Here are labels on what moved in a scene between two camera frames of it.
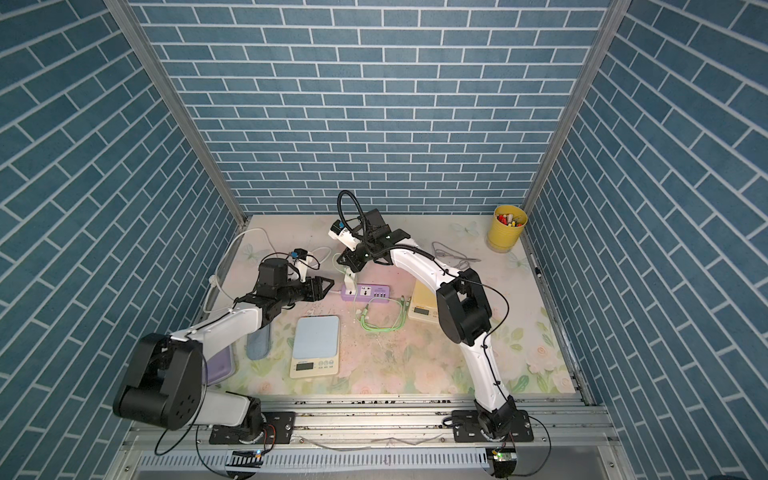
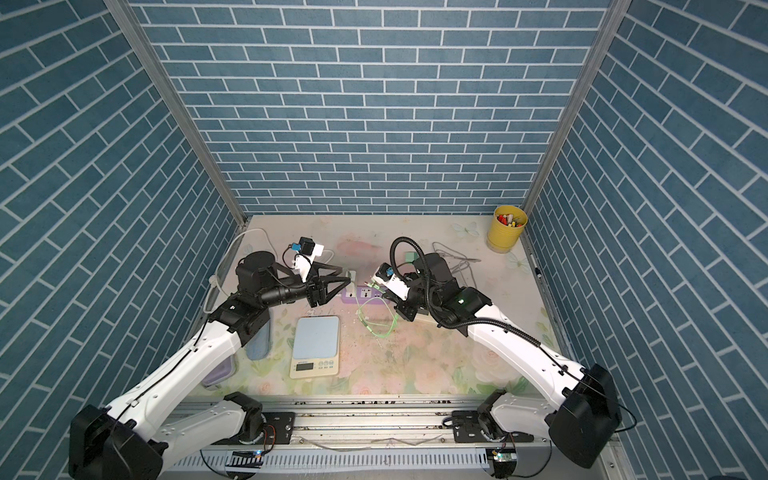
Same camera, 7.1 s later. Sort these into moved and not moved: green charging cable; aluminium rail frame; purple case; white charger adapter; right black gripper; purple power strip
Moved: right black gripper; green charging cable
Not moved: white charger adapter; aluminium rail frame; purple power strip; purple case
